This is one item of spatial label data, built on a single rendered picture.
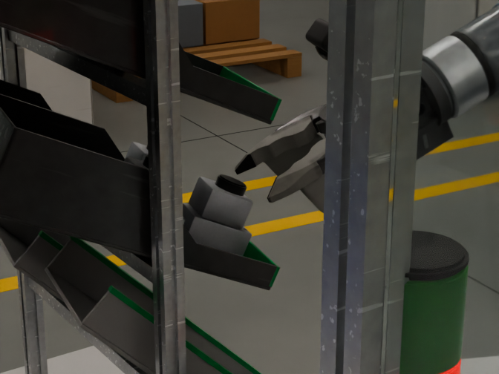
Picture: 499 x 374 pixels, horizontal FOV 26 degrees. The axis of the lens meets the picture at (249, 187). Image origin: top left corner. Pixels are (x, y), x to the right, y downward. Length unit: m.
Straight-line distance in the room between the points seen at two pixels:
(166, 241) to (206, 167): 4.03
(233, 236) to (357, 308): 0.55
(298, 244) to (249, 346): 0.82
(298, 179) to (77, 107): 3.96
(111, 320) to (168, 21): 0.27
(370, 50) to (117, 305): 0.55
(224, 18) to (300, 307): 3.37
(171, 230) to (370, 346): 0.43
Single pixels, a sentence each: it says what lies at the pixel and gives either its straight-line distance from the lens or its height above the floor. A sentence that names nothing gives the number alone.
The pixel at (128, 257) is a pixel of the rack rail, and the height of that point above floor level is 1.22.
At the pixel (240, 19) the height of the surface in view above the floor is 0.28.
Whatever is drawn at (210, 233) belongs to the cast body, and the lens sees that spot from 1.02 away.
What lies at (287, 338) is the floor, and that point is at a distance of 3.43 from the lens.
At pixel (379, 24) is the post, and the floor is 1.53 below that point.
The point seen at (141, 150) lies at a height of 1.27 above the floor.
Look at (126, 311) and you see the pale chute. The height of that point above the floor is 1.19.
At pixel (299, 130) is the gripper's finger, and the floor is 1.30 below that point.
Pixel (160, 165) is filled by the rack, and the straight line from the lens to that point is 0.88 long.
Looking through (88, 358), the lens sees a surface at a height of 0.86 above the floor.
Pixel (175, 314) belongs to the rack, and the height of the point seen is 1.20.
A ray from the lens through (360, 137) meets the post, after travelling 0.47.
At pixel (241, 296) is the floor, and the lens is 3.69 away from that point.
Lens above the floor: 1.62
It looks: 20 degrees down
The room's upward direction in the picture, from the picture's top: straight up
